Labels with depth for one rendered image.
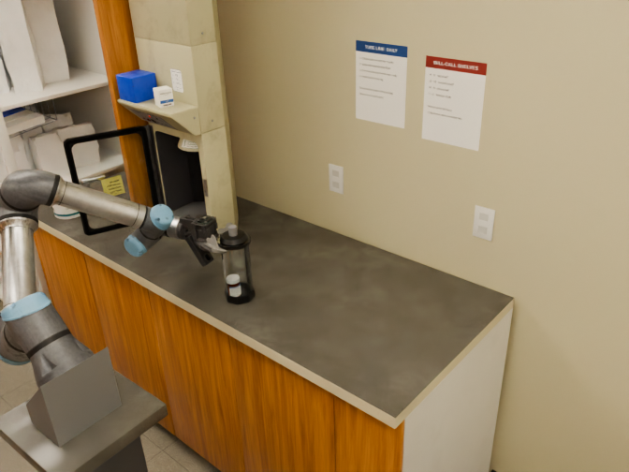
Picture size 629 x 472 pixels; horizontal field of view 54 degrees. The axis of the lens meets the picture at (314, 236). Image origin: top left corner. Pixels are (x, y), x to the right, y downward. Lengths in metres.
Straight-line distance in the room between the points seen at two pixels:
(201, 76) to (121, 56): 0.38
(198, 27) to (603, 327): 1.61
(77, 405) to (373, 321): 0.90
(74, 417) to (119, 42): 1.35
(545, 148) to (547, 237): 0.29
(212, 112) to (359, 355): 1.00
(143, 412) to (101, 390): 0.13
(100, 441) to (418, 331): 0.96
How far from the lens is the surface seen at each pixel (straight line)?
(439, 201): 2.17
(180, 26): 2.17
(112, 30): 2.42
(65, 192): 1.91
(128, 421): 1.73
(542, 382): 2.32
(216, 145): 2.28
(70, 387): 1.65
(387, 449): 1.80
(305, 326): 1.95
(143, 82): 2.31
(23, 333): 1.70
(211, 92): 2.22
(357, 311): 2.01
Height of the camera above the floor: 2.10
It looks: 28 degrees down
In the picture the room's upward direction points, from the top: 2 degrees counter-clockwise
